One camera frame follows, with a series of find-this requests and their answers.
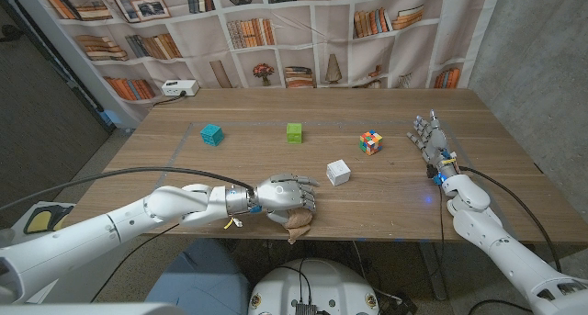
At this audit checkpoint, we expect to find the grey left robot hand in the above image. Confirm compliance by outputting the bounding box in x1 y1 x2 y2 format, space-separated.
250 173 321 225

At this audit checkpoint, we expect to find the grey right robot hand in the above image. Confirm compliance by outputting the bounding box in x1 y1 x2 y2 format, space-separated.
406 108 458 178

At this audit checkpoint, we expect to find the tan adhesive wrap roll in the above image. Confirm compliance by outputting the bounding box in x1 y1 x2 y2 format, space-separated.
282 208 314 245

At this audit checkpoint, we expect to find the white cube block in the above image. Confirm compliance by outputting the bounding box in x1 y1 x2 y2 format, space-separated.
325 159 352 187

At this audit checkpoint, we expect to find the green cube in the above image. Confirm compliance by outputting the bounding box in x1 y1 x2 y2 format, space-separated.
286 122 304 145

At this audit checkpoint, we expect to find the multicolour Rubik's cube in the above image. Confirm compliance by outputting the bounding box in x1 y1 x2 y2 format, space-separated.
358 129 384 156

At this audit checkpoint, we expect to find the teal cube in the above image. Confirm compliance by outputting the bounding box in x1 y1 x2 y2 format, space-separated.
199 123 225 147

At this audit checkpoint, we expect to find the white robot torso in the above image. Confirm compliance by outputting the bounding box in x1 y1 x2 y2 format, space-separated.
247 258 380 315

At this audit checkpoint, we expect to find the grey table leg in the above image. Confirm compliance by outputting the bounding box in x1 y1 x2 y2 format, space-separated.
417 241 449 302

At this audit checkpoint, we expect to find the white power strip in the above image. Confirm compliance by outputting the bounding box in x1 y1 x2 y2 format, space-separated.
161 79 200 97

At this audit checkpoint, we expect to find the printed bookshelf backdrop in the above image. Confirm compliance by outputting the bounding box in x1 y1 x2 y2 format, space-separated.
34 0 504 123

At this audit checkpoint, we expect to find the blue tape piece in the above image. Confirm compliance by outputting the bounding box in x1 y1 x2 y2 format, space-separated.
96 108 121 127

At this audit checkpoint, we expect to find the yellow black floor sign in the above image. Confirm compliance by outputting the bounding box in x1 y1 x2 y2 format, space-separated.
22 203 77 236

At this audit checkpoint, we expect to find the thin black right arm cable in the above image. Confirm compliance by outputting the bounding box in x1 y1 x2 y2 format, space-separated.
434 184 447 279

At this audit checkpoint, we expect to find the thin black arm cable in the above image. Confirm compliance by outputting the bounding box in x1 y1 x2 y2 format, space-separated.
434 184 447 279
90 222 180 303

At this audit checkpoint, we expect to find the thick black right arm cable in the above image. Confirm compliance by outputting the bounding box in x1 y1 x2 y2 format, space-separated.
458 165 564 315

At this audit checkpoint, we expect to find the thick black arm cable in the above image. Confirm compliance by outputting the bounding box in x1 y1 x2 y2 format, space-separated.
458 165 564 315
0 166 256 211

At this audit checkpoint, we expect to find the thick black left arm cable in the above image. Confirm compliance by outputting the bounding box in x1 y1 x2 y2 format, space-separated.
0 166 256 211

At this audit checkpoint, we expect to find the black power strip cable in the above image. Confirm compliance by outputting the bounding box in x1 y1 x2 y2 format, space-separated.
153 92 187 107

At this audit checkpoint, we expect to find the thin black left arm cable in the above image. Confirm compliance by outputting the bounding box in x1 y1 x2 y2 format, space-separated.
90 222 180 303

